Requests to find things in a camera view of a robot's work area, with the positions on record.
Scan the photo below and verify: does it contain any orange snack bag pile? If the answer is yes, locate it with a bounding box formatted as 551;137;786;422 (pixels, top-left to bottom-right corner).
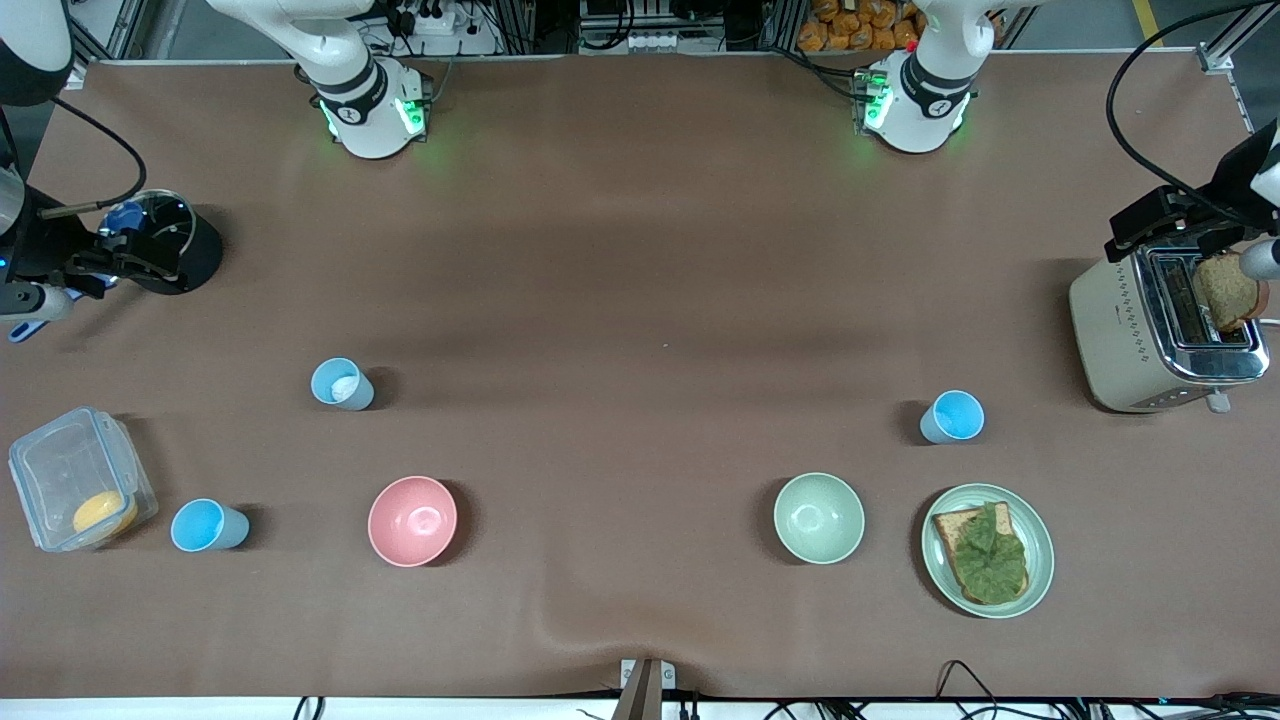
797;0;923;53

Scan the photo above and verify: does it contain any clear plastic food container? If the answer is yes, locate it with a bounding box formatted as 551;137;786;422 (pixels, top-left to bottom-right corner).
8;406;159;553

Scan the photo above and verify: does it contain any blue plastic cup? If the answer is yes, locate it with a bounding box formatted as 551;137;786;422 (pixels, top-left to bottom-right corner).
170;498;251;553
310;357;376;412
919;390;986;445

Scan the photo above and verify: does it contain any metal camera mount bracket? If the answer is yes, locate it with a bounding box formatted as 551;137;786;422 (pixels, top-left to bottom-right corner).
620;658;677;720

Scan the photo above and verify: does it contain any pink bowl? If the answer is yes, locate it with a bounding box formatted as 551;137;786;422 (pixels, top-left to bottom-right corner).
367;475;459;568

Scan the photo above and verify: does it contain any aluminium frame profile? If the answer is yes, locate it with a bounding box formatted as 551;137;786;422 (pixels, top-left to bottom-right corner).
1197;45;1257;136
60;0;151;66

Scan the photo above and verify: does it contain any pale green bowl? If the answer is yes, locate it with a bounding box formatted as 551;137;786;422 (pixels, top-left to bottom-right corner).
773;472;866;566

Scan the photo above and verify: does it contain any black saucepan blue handle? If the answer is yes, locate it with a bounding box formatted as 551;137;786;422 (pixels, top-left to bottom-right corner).
8;190;224;344

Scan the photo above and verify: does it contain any brown bread slice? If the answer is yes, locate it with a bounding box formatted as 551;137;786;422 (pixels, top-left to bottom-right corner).
1193;252;1271;333

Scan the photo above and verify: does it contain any toast slice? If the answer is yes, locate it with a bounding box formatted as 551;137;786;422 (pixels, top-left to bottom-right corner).
932;503;1030;606

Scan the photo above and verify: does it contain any cream chrome toaster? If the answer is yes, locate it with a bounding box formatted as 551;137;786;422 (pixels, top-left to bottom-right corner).
1068;243;1273;414

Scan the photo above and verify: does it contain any white power strip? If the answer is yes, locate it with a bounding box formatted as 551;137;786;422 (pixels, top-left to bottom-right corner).
578;30;683;55
372;0;503;58

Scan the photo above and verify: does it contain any pale green plate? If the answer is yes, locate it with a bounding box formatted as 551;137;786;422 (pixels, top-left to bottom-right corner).
921;484;1055;619

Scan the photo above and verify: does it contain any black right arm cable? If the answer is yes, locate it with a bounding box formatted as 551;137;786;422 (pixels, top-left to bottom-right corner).
40;95;149;216

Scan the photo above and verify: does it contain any brown table mat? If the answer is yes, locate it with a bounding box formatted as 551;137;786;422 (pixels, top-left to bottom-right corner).
0;55;1280;701

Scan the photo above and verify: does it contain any yellow round food piece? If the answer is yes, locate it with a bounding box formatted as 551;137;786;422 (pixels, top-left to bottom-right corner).
72;490;139;536

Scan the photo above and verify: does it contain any glass lid blue knob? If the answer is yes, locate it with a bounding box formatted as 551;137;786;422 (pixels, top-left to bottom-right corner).
98;190;197;279

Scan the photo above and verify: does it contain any thin black cable loop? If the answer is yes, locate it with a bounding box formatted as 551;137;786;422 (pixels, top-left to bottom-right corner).
935;659;1003;720

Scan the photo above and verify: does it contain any green lettuce leaf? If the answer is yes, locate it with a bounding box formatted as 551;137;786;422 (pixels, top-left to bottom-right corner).
948;502;1028;604

